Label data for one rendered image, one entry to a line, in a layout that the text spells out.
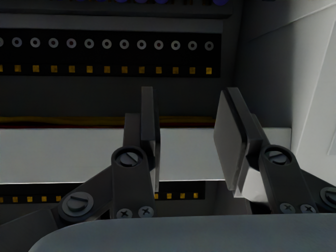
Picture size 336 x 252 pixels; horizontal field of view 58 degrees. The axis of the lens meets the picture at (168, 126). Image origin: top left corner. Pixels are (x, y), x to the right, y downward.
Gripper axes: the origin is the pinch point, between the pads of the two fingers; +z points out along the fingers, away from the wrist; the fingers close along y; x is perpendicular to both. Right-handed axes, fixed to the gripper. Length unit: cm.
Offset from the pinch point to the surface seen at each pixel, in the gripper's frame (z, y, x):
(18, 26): 25.1, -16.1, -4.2
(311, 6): 12.3, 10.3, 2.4
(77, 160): 8.4, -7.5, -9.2
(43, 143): 9.1, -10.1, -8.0
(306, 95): 9.5, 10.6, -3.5
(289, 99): 11.6, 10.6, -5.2
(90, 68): 23.0, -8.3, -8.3
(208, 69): 23.1, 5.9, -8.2
